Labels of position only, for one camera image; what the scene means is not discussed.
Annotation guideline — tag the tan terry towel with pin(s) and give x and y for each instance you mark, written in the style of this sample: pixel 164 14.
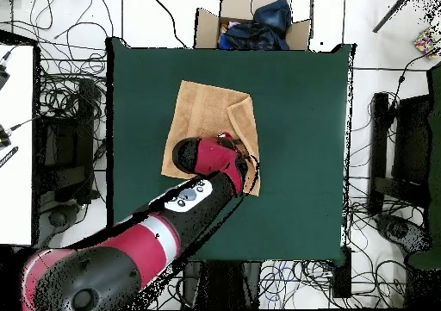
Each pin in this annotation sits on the tan terry towel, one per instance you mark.
pixel 203 111

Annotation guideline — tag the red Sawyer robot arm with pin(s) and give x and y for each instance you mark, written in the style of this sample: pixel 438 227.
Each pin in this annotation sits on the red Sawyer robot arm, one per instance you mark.
pixel 137 245

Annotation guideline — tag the dark green table cloth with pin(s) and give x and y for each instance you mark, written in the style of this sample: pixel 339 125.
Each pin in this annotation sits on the dark green table cloth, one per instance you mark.
pixel 293 152

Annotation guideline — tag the dark navy garment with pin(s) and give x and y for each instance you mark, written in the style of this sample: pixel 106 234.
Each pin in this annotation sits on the dark navy garment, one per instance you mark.
pixel 251 37

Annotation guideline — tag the open cardboard box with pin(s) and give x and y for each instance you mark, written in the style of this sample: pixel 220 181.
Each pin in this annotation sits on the open cardboard box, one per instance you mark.
pixel 206 28

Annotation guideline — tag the blue denim jeans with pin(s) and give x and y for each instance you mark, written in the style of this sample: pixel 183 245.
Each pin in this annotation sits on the blue denim jeans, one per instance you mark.
pixel 274 14

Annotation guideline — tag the black metal stand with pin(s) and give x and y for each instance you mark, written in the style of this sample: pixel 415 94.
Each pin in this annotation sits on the black metal stand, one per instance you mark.
pixel 379 135
pixel 84 135

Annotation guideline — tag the black power box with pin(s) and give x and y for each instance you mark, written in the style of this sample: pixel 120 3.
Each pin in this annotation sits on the black power box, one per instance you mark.
pixel 341 273

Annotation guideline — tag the grey metal bar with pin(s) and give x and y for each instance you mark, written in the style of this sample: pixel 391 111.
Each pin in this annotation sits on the grey metal bar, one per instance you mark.
pixel 391 14

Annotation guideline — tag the white side table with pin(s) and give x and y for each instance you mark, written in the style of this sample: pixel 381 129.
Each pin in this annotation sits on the white side table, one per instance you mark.
pixel 15 152

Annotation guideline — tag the multicoloured patterned cloth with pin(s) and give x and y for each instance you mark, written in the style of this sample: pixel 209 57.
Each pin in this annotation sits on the multicoloured patterned cloth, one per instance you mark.
pixel 427 42

